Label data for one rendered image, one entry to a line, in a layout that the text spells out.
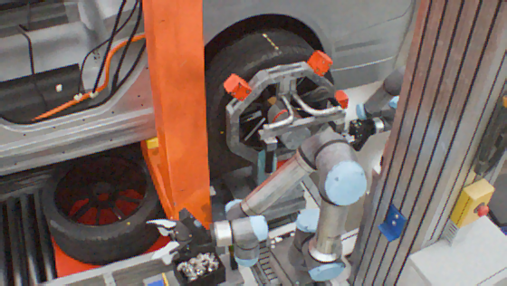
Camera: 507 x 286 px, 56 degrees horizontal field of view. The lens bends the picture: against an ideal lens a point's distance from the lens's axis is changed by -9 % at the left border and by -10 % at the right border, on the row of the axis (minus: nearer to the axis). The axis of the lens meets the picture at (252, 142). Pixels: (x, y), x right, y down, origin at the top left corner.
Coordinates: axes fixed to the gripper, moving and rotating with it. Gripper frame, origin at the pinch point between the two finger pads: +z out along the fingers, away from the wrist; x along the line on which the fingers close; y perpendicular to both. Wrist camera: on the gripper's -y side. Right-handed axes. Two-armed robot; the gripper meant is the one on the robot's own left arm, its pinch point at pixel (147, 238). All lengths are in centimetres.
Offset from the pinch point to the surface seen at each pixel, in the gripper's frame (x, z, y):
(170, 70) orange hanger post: 44, -14, -31
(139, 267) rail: 63, 11, 80
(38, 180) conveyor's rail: 134, 68, 73
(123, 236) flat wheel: 71, 16, 66
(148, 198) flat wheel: 91, 2, 61
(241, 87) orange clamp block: 85, -45, 2
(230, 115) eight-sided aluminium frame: 87, -40, 17
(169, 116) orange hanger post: 46.2, -12.4, -11.7
